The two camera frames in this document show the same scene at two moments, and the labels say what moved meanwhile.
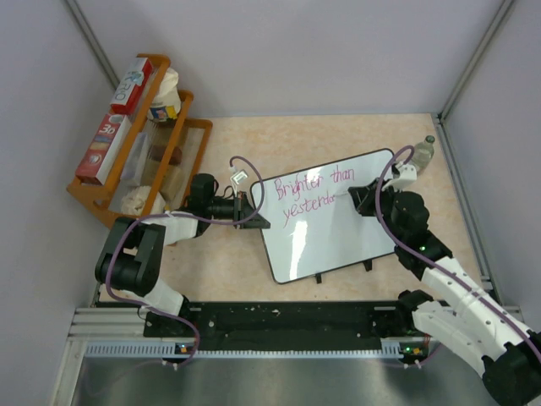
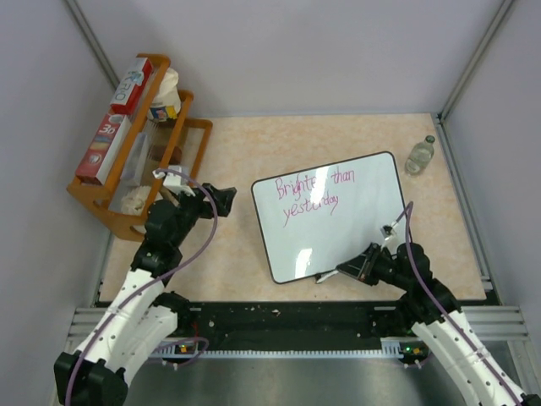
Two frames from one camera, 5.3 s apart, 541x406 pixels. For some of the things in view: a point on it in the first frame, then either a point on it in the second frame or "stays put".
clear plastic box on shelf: x=133 y=167 stays put
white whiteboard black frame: x=314 y=225 stays put
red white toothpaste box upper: x=128 y=96 stays put
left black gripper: x=242 y=208 to x=206 y=206
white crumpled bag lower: x=133 y=201 stays put
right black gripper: x=363 y=198 to x=363 y=263
